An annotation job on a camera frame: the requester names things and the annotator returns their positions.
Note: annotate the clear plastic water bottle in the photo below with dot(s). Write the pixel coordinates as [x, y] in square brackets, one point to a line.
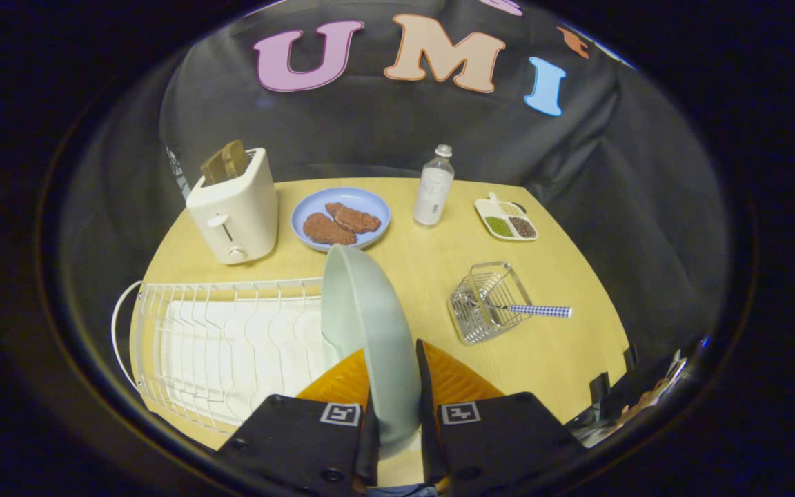
[433, 190]

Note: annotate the black backdrop cloth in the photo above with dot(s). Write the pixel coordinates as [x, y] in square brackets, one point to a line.
[370, 131]

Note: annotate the pale green plate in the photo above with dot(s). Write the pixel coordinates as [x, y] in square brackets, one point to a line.
[370, 324]

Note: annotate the brown meat patty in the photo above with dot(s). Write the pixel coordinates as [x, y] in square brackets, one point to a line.
[356, 219]
[327, 229]

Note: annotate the brown toast slice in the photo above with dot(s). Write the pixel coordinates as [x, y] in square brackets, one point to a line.
[235, 157]
[213, 168]

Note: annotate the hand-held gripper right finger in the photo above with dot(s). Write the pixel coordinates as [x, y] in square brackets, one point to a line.
[425, 414]

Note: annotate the white toaster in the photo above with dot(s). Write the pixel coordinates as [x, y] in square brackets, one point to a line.
[239, 207]

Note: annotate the dark clutter beside table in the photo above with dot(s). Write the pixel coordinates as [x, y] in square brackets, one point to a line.
[618, 397]

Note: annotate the white drain tray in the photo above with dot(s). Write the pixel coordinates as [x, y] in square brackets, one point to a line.
[232, 345]

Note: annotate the blue plate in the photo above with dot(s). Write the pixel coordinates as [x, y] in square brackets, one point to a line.
[370, 200]

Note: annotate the white divided dish with grains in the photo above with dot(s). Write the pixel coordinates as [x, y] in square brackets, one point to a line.
[506, 219]

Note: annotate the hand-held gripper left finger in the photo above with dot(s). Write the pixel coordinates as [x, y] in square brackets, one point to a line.
[287, 435]

